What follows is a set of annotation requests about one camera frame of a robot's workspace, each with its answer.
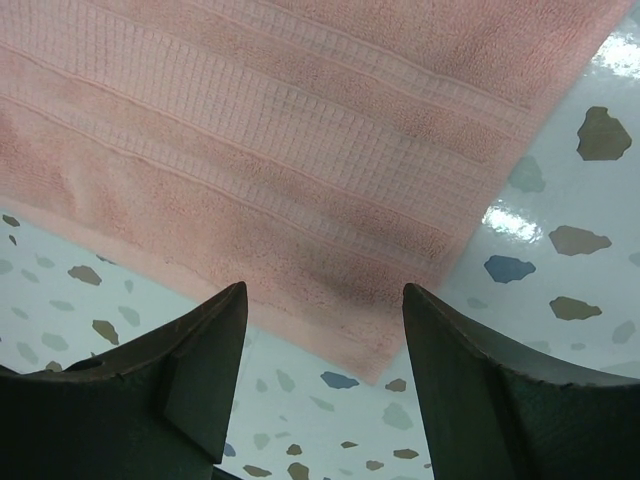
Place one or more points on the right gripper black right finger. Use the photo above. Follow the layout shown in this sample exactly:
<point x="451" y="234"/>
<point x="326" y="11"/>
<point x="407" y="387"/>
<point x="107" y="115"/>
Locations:
<point x="493" y="408"/>

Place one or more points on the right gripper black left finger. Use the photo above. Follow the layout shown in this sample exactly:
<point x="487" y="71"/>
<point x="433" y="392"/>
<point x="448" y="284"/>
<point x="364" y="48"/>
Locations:
<point x="157" y="407"/>

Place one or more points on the pink towel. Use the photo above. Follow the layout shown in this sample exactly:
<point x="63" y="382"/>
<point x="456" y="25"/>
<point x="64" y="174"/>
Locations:
<point x="324" y="152"/>

